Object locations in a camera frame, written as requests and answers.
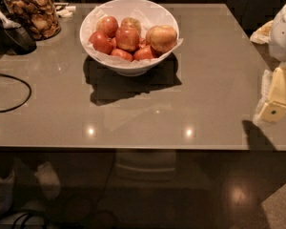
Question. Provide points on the glass jar of dried chips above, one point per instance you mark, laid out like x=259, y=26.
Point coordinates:
x=40, y=16

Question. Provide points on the small white items on table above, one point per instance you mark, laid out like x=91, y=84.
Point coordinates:
x=65, y=10

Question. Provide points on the white shoe under table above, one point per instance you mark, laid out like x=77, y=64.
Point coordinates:
x=48, y=180

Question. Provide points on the red apple centre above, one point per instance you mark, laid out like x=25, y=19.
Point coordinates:
x=127, y=39

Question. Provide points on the red apple front left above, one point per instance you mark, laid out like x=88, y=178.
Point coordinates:
x=122, y=54

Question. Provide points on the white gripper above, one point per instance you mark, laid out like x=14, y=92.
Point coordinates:
x=284, y=32

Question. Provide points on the large yellow-red apple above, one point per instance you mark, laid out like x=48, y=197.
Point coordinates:
x=162, y=38

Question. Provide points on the red apple front right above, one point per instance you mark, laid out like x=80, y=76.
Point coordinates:
x=145, y=53

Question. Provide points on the yellow white cloth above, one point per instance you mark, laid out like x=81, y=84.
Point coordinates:
x=261, y=35

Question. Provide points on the yellowish apple back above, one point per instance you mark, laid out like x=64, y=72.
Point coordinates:
x=131, y=22

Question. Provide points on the red apple back left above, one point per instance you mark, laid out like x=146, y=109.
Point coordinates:
x=108, y=25

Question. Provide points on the red apple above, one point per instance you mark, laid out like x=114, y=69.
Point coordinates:
x=145, y=53
x=127, y=39
x=101, y=42
x=108, y=25
x=122, y=54

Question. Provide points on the red apple far left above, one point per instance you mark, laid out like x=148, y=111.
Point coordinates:
x=101, y=42

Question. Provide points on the black appliance with silver handle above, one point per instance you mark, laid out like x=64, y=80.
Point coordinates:
x=15, y=37

